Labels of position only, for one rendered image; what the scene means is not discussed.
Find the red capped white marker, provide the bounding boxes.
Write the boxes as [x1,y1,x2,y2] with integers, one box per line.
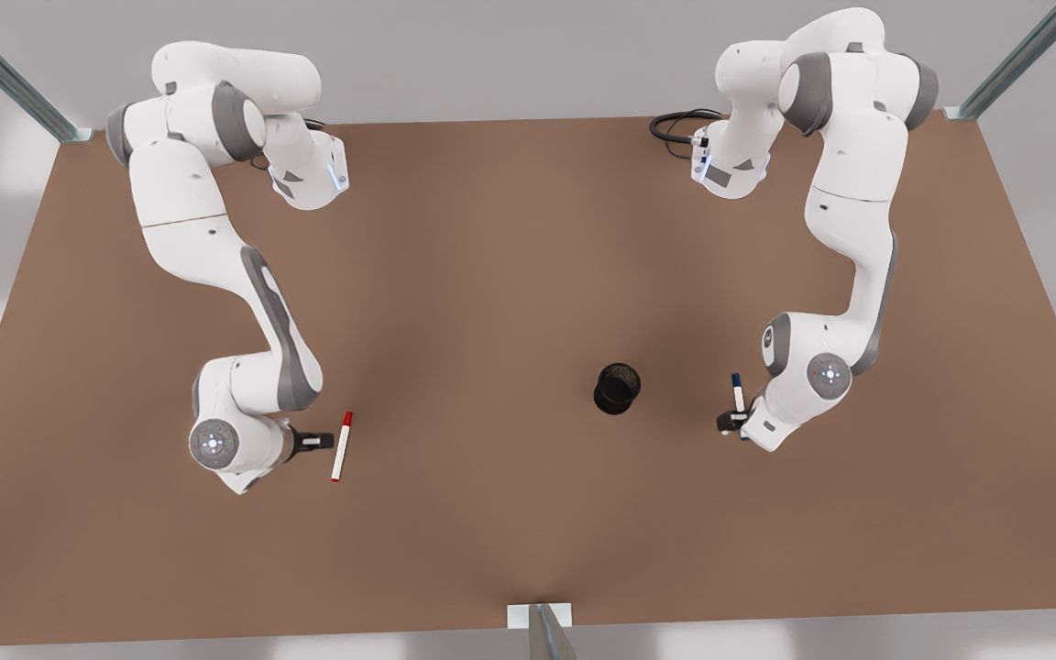
[331,411,354,483]

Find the black mesh pen cup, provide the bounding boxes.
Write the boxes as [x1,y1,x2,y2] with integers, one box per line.
[593,363,643,415]

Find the silver frame post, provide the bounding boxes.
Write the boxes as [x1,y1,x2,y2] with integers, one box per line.
[0,5,94,144]
[507,602,579,660]
[943,0,1056,122]

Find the black cable loop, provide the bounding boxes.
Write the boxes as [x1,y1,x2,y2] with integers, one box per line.
[649,109,724,160]

